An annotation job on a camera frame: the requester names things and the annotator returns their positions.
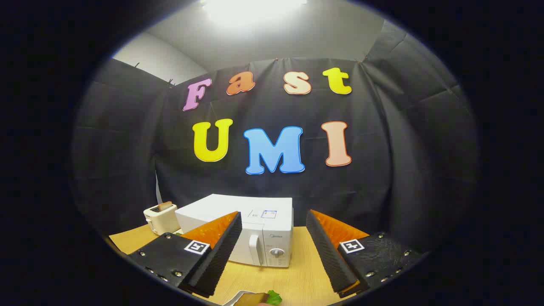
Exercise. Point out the brown bread lettuce sandwich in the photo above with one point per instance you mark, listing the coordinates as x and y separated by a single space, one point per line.
251 300

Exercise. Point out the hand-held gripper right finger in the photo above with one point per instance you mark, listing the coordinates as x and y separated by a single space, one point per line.
329 255

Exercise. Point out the white plate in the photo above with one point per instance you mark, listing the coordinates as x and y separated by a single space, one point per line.
239 295

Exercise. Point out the toast slice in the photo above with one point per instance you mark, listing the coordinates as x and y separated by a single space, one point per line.
165 206

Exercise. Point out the cream toaster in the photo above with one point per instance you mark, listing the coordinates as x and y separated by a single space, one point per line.
163 222

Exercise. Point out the white microwave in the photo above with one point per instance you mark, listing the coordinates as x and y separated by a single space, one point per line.
229 206

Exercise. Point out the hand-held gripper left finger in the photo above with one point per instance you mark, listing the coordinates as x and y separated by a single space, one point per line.
221 255

